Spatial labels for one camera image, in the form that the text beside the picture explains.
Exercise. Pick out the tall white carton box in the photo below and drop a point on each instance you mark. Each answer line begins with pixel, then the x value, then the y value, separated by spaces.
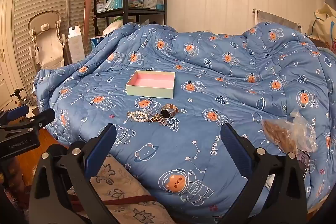
pixel 76 43

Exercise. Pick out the gold bangle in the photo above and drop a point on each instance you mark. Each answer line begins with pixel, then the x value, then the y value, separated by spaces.
pixel 166 111

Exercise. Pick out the cream tote bag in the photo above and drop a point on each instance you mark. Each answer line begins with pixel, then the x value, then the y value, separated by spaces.
pixel 323 22

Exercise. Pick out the light blue packets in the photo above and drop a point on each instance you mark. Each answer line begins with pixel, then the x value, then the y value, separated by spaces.
pixel 114 1

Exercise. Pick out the clear plastic bag brown contents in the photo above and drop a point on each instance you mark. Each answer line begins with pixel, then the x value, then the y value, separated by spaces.
pixel 284 132

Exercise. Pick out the black and white scooter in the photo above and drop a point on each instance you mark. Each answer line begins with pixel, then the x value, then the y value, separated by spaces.
pixel 27 108

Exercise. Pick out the beige floral bed sheet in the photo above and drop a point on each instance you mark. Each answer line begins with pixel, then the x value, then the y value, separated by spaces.
pixel 123 187

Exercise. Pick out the pale green box pink inside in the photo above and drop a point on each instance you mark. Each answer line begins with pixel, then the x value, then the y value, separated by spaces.
pixel 152 83

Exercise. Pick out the blue astronaut bear printed blanket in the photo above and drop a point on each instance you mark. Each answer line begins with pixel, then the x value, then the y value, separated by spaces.
pixel 223 87

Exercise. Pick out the small photo card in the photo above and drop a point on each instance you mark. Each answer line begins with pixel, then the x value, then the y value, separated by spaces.
pixel 304 163

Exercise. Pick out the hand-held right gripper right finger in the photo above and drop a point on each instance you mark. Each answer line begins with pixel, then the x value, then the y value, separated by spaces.
pixel 234 146

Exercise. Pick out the white metal rack frame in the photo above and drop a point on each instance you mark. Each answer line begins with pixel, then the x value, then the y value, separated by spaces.
pixel 273 18

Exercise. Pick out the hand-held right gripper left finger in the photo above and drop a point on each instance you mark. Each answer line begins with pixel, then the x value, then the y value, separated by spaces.
pixel 104 146

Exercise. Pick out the white baby high chair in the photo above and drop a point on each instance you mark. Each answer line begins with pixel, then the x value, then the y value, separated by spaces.
pixel 46 40

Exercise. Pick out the white plastic basket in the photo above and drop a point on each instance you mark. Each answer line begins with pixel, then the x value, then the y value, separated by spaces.
pixel 150 0

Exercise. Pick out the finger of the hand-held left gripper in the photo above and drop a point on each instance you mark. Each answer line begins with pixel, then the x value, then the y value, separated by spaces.
pixel 17 112
pixel 39 120

